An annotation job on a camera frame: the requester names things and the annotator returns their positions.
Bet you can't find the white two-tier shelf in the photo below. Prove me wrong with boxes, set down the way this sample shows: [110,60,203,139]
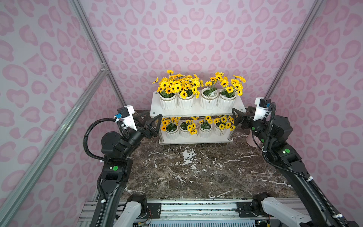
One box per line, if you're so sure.
[150,92,233,145]

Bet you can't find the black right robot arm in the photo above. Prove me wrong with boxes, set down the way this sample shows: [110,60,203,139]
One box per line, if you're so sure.
[232,99,358,227]

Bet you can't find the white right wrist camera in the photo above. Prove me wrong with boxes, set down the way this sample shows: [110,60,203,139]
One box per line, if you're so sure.
[253,97,271,121]

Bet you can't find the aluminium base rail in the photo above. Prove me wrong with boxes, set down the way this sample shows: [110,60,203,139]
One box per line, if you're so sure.
[76,198,327,227]

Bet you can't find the pink pencil cup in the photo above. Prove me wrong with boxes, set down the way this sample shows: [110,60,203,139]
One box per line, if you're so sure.
[246,132,262,147]

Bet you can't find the sunflower pot second-left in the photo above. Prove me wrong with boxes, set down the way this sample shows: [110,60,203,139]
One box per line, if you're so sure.
[180,120,198,138]
[172,74,203,110]

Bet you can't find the sunflower pot top second-left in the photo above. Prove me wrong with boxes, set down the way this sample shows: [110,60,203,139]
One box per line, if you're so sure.
[172,74,203,110]

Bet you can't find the sunflower pot bottom second-left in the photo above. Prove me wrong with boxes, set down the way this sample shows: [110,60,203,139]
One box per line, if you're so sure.
[180,120,198,138]

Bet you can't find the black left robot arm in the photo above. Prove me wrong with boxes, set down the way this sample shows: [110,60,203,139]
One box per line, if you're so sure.
[83,114,163,227]

